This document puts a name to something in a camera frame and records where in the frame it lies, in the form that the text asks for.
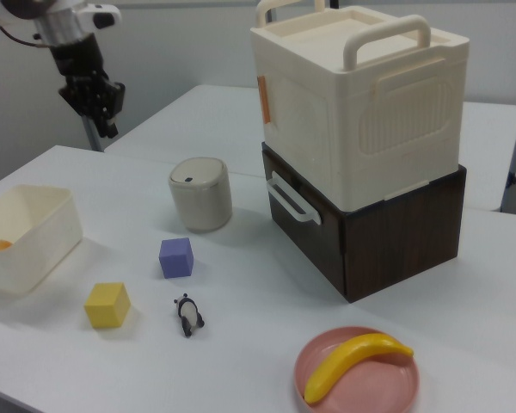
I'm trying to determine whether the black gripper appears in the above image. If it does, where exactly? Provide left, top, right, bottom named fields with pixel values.
left=49, top=33, right=126, bottom=139

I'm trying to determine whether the beige cylindrical cup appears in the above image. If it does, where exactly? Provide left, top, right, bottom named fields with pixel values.
left=168, top=157, right=234, bottom=234

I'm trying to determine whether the grey metal pole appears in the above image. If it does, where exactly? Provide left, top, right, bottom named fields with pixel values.
left=82, top=114, right=105, bottom=152

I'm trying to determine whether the orange tape strip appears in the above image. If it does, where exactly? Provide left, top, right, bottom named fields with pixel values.
left=257, top=76, right=273, bottom=126

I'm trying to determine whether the white open plastic bin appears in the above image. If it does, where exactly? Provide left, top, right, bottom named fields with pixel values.
left=0, top=183, right=84, bottom=297

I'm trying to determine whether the purple cube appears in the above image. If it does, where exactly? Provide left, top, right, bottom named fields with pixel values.
left=158, top=237, right=195, bottom=280

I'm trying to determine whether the yellow cube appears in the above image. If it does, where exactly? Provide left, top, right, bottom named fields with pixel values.
left=83, top=282, right=132, bottom=330

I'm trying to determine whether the cream plastic storage box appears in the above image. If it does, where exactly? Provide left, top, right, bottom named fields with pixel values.
left=249, top=0, right=470, bottom=213

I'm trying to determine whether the panda toy figure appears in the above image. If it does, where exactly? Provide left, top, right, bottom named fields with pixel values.
left=173, top=293, right=206, bottom=338

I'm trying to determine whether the dark brown drawer box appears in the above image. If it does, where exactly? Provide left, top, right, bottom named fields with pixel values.
left=261, top=141, right=468, bottom=305

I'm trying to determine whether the yellow banana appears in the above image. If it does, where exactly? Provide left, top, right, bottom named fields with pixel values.
left=304, top=332, right=415, bottom=405

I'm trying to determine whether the pink plate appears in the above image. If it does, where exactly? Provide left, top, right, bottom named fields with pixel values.
left=293, top=326, right=421, bottom=413

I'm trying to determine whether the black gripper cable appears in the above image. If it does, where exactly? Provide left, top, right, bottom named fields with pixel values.
left=0, top=23, right=55, bottom=49

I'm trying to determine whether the white drawer handle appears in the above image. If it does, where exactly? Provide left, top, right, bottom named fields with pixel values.
left=266, top=170, right=323, bottom=225

